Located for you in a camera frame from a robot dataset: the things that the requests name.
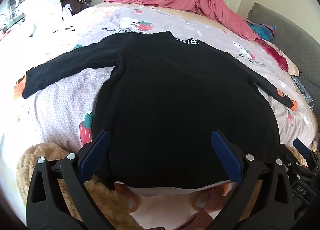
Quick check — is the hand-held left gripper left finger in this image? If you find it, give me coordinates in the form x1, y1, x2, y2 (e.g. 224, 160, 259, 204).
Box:
26, 129, 133, 230

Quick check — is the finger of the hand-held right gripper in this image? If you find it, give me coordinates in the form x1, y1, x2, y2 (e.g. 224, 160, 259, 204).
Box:
293, 138, 313, 163
280, 145, 302, 170

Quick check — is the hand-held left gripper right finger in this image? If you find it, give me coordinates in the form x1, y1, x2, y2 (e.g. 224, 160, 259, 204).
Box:
209, 130, 295, 230

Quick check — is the black long-sleeve sweater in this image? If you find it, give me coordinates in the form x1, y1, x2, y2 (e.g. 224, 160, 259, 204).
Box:
22, 30, 297, 190

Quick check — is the pile of dark clothes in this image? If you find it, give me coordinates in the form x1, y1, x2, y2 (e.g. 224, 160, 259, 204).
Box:
61, 0, 93, 17

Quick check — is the brown plush blanket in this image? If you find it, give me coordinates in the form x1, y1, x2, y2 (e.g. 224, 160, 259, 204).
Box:
17, 143, 140, 230

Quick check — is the blue patterned cloth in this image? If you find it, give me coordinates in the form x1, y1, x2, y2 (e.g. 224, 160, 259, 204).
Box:
291, 75, 315, 110

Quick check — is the strawberry print bed sheet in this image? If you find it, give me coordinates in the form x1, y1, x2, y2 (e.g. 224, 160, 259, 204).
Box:
0, 3, 316, 230

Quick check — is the red floral pillow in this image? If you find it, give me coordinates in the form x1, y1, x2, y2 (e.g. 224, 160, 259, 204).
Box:
255, 38, 299, 75

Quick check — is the grey quilted headboard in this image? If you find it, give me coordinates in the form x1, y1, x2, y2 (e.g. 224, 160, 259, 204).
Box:
247, 2, 320, 130

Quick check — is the blue striped cloth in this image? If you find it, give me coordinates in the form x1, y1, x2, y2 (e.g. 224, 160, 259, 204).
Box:
245, 20, 277, 41

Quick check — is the cluttered white desk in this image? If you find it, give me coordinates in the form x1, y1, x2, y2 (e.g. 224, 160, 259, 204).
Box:
0, 0, 35, 40

